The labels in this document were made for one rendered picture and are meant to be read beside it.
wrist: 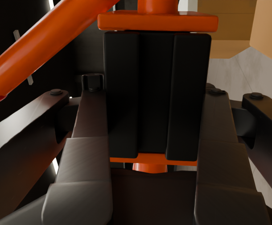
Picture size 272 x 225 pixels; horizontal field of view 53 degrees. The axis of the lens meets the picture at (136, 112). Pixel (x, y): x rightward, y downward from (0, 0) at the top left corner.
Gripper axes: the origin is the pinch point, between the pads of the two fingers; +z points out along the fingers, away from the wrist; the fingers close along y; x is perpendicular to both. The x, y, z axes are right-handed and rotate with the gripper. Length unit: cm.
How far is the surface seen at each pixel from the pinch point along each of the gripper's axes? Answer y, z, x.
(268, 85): 120, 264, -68
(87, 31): -214, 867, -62
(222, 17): 37, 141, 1
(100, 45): -175, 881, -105
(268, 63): 120, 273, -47
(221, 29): 36, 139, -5
